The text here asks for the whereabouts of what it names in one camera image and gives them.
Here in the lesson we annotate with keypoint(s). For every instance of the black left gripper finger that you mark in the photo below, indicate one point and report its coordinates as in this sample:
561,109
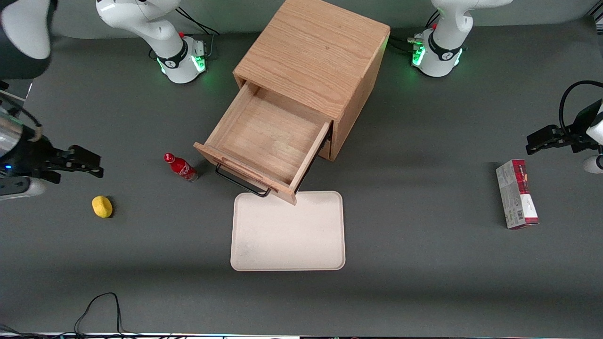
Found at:
551,146
544,134

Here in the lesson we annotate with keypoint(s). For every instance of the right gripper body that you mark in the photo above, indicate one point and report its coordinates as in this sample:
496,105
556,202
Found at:
29,155

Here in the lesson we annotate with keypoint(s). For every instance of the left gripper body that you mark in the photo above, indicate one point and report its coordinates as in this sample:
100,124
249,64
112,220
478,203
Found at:
580,125

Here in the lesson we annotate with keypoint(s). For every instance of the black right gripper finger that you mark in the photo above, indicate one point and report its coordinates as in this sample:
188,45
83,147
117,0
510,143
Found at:
89,171
80,157

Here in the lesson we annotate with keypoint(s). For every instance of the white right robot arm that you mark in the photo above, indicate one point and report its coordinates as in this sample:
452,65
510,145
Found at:
141,19

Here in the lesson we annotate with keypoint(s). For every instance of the wooden drawer cabinet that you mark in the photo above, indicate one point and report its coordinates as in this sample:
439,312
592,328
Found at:
315,52

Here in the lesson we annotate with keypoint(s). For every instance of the yellow lemon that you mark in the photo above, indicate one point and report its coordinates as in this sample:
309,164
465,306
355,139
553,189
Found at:
102,206

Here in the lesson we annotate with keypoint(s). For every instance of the grey and red carton box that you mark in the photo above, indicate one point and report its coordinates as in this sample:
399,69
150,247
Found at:
516,195

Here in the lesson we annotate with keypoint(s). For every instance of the red cola bottle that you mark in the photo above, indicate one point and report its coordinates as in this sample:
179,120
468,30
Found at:
181,167

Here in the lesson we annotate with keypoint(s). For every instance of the beige rectangular tray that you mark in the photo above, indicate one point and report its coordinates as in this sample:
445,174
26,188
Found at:
287,235

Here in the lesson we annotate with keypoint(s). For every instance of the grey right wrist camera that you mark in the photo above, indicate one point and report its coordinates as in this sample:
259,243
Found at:
21,189

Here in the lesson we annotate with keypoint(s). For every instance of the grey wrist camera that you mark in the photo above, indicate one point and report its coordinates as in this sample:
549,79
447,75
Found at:
592,165
21,189

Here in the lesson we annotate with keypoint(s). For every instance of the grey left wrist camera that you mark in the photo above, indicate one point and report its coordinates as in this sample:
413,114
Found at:
592,165

